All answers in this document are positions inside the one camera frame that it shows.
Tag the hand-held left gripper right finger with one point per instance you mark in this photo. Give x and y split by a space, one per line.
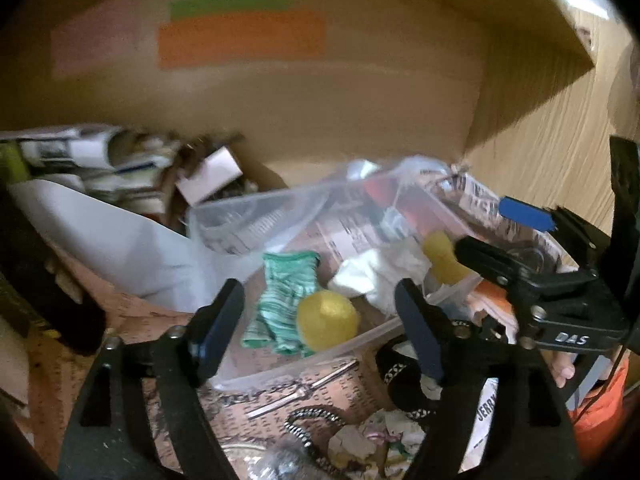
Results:
421 336

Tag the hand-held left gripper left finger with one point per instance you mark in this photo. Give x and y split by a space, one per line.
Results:
219 327

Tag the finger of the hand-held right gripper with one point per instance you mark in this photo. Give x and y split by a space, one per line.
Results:
492 259
526 213

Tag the small yellow foam ball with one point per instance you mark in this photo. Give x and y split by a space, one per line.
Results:
442 259

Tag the clear plastic container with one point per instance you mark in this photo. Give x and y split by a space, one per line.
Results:
320 240

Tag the person's right hand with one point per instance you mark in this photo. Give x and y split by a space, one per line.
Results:
565 372

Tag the black checker-trimmed sock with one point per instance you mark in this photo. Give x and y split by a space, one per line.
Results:
400 377

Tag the green striped cloth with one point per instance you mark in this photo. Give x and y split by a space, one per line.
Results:
282 305

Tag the white crumpled cloth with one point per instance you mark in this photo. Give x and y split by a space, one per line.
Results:
382 272

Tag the large yellow foam ball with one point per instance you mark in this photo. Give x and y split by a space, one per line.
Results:
327 320

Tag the newspaper lining sheet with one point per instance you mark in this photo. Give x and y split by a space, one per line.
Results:
280 412

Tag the crumpled paper scraps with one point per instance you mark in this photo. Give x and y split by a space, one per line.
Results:
372 442

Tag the white paper sheet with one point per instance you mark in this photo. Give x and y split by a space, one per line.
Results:
105 242

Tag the small white carton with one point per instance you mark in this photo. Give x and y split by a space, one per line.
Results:
210 176

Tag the large cardboard box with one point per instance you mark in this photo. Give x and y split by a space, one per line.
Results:
280 90

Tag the orange paper label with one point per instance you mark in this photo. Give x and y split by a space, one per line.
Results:
242 41

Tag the pink paper label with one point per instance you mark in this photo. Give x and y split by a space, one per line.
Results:
102 42

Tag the green paper label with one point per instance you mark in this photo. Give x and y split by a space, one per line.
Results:
230 2

